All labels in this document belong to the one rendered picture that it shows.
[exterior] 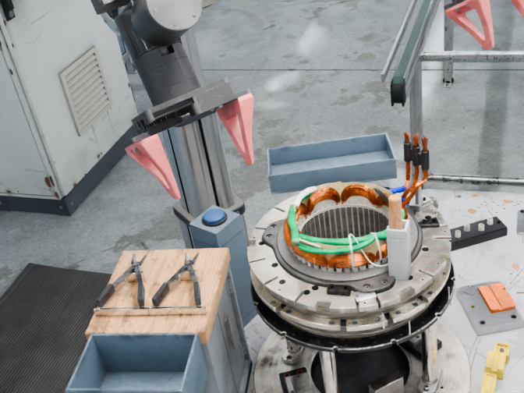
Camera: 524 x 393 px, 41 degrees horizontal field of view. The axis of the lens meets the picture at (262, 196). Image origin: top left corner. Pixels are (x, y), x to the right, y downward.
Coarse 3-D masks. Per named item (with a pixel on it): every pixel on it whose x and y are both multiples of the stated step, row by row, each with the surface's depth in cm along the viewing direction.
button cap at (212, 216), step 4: (208, 212) 132; (212, 212) 131; (216, 212) 131; (220, 212) 131; (204, 216) 131; (208, 216) 131; (212, 216) 130; (216, 216) 130; (220, 216) 130; (224, 216) 131; (204, 220) 131; (208, 220) 130; (212, 220) 130; (216, 220) 130; (220, 220) 130
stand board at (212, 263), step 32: (128, 256) 120; (160, 256) 119; (192, 256) 118; (224, 256) 117; (128, 288) 113; (192, 288) 111; (96, 320) 108; (128, 320) 107; (160, 320) 106; (192, 320) 105
